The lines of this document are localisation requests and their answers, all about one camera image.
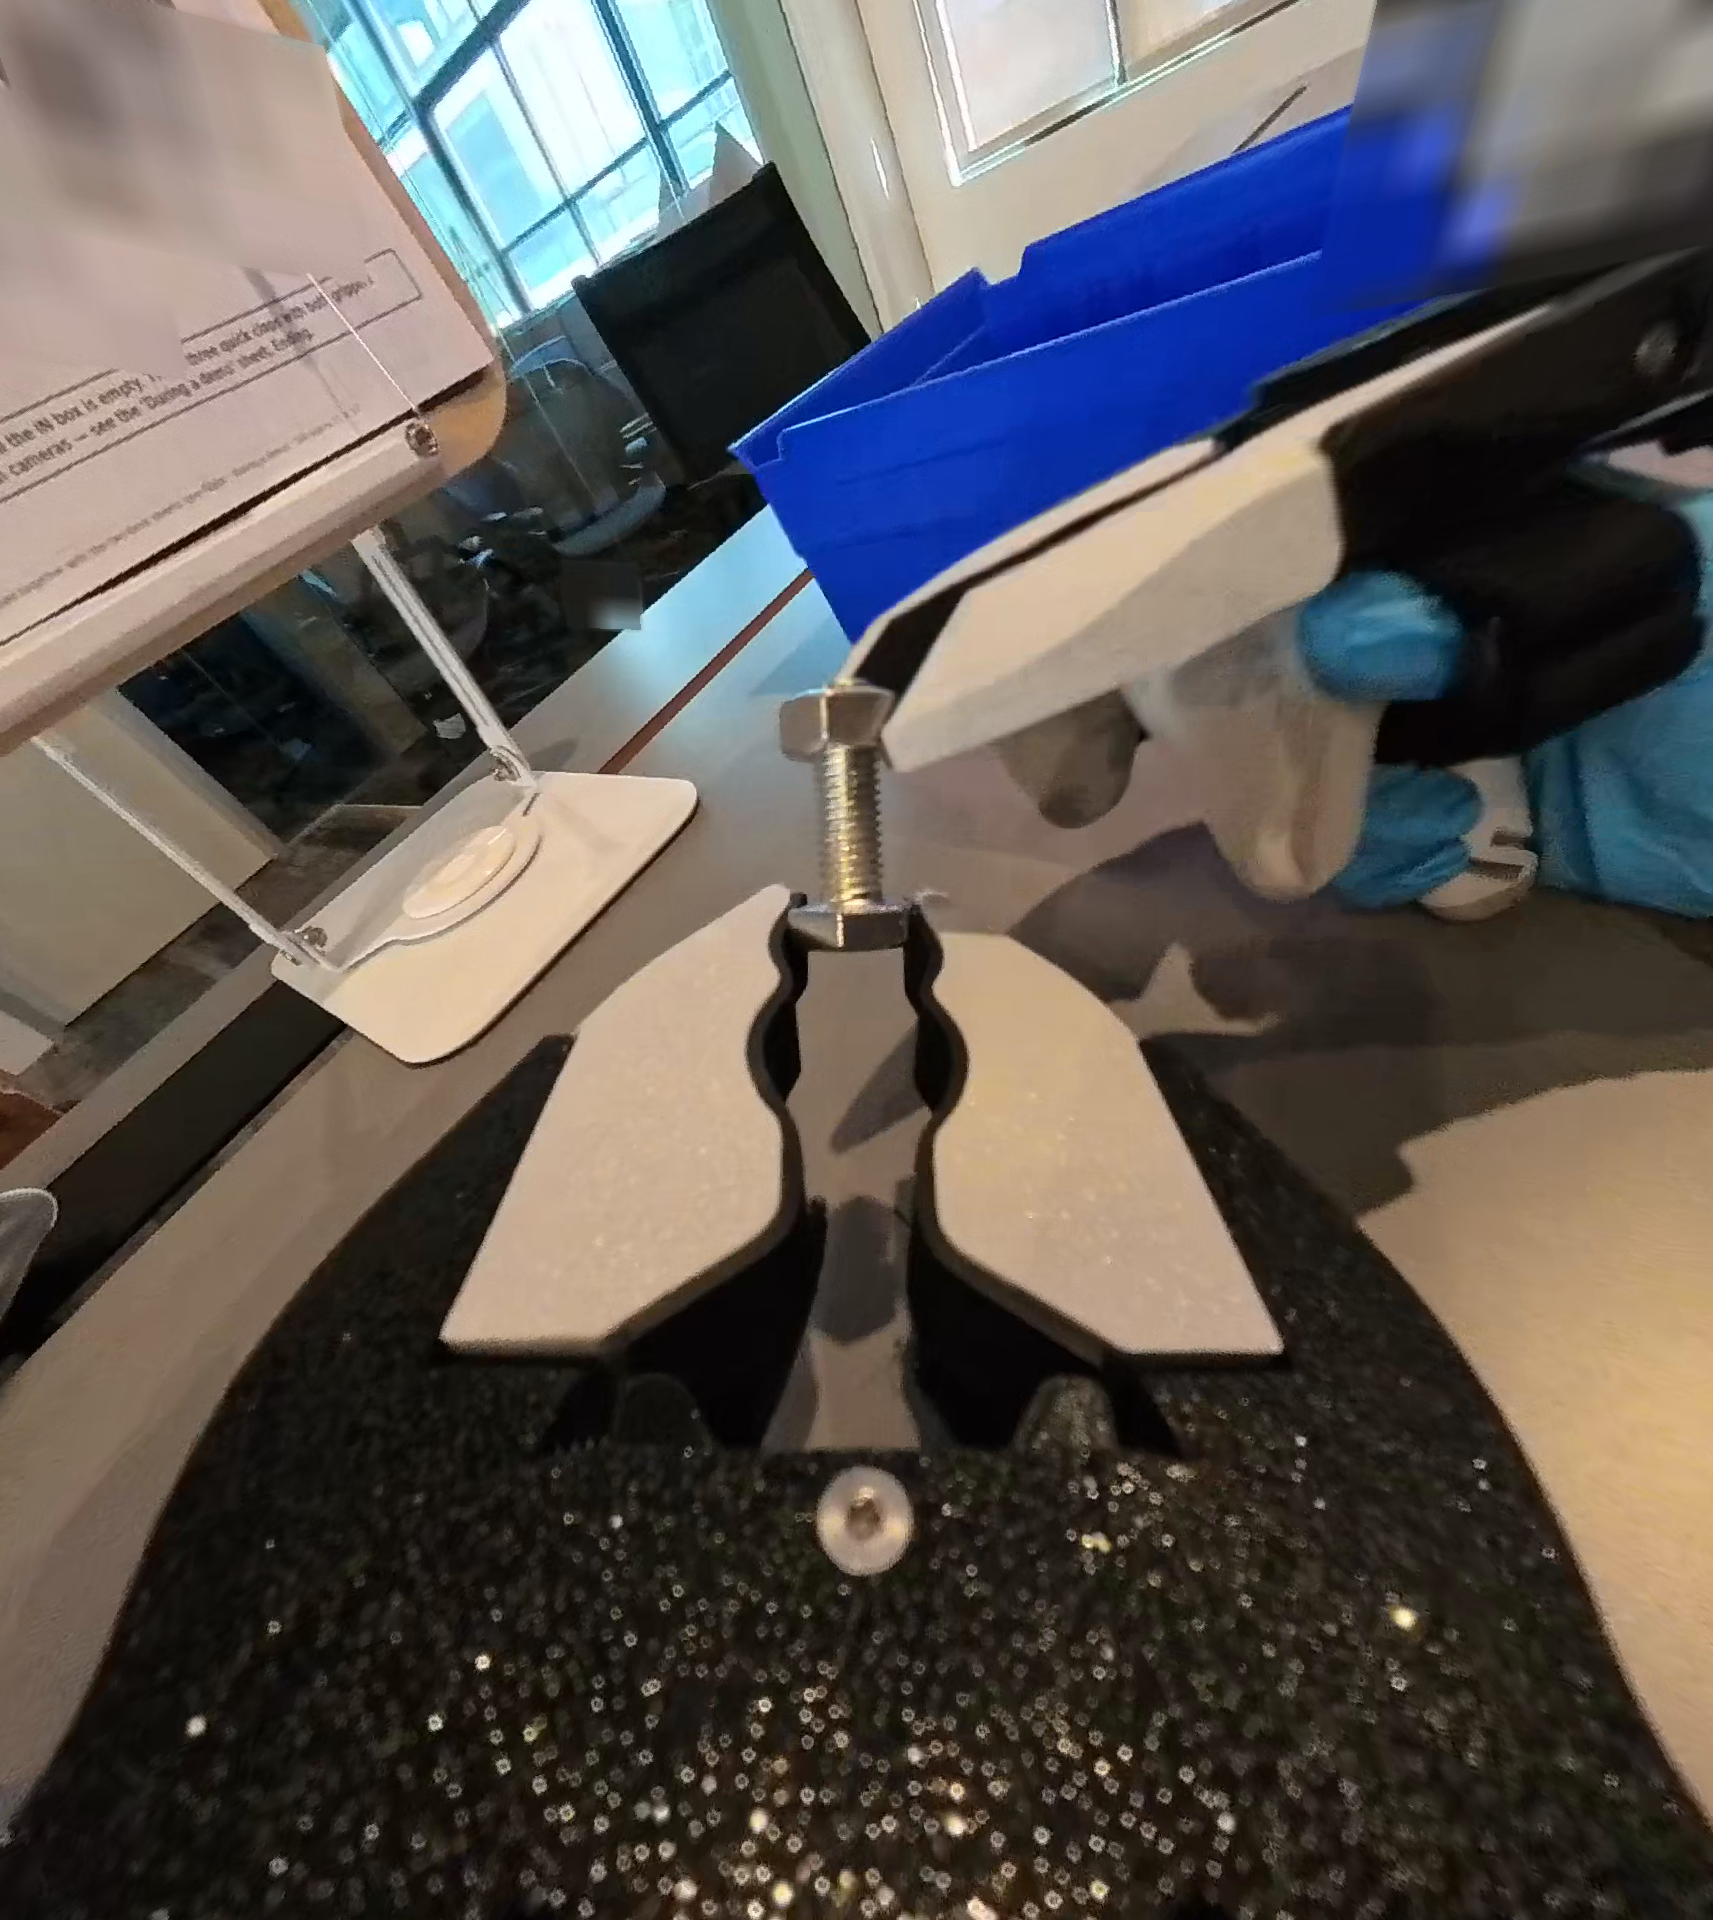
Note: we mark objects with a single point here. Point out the printed instruction sheet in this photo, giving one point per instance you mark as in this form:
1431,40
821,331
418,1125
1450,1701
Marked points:
118,495

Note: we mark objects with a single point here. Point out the black office chair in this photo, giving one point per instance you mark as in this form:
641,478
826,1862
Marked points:
719,331

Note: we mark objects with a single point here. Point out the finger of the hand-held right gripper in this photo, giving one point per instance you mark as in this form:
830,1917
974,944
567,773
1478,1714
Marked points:
1381,398
1124,586

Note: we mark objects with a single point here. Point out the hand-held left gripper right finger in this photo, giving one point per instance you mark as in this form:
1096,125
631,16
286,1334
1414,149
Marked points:
1096,1201

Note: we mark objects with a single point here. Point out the paned window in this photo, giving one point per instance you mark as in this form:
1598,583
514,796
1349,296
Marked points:
571,135

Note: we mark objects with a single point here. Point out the steel hex nut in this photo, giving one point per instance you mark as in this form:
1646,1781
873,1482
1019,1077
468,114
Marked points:
809,728

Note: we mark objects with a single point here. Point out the white framed window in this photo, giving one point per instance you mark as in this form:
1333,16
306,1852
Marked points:
1068,79

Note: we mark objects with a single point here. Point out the blue plastic bin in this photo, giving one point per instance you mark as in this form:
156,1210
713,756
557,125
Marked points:
1023,432

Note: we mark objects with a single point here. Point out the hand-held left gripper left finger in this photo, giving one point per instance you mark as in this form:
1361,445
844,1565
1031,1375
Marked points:
631,1181

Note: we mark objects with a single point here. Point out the steel hex bolt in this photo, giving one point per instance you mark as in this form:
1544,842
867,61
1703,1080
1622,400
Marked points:
848,825

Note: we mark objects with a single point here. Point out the instruction sheet on wooden stand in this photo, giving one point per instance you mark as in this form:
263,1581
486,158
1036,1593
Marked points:
557,886

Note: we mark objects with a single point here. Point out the person's right hand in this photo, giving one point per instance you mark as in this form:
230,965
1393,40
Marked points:
1669,753

